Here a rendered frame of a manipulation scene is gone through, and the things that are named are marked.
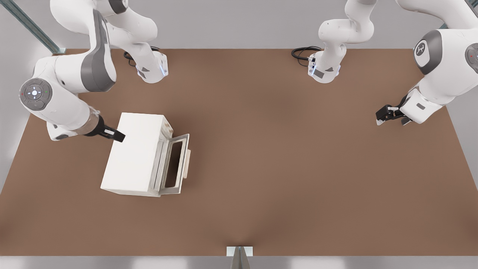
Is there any white oven door with handle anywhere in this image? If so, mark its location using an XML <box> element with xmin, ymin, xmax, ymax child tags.
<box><xmin>158</xmin><ymin>133</ymin><xmax>192</xmax><ymax>196</ymax></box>

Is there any white oven body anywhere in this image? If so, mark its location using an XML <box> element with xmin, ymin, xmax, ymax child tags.
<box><xmin>100</xmin><ymin>112</ymin><xmax>174</xmax><ymax>198</ymax></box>

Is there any black cable loop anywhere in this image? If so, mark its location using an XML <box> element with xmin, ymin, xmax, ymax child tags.
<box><xmin>123</xmin><ymin>46</ymin><xmax>161</xmax><ymax>68</ymax></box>
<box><xmin>291</xmin><ymin>46</ymin><xmax>323</xmax><ymax>68</ymax></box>

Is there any silver frame post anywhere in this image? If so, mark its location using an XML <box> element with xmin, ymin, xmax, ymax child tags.
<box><xmin>226</xmin><ymin>246</ymin><xmax>254</xmax><ymax>269</ymax></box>
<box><xmin>0</xmin><ymin>0</ymin><xmax>66</xmax><ymax>55</ymax></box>

